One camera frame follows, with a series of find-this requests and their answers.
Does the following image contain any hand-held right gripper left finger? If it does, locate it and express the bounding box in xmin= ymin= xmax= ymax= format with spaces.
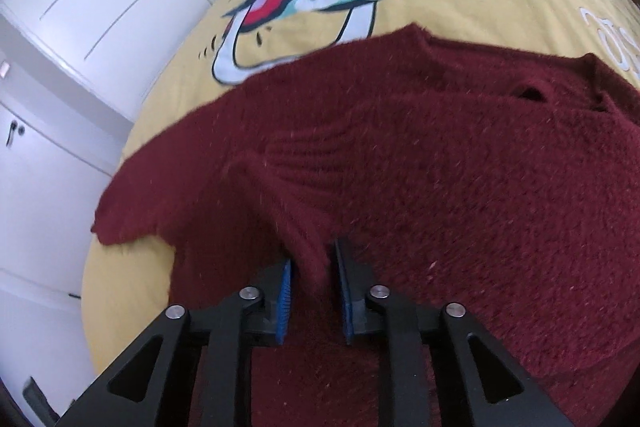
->
xmin=55 ymin=258 xmax=294 ymax=427

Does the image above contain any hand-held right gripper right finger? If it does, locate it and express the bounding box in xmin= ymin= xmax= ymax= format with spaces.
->
xmin=334 ymin=238 xmax=576 ymax=427

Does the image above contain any maroon knit sweater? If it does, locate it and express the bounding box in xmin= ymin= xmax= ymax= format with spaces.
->
xmin=91 ymin=23 xmax=640 ymax=427

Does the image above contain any white door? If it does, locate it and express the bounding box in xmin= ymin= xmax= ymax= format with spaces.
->
xmin=0 ymin=97 xmax=126 ymax=413

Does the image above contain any dark object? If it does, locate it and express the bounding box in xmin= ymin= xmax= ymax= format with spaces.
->
xmin=22 ymin=376 xmax=60 ymax=427

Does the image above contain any black door handle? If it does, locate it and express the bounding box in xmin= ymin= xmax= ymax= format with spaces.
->
xmin=5 ymin=120 xmax=26 ymax=148

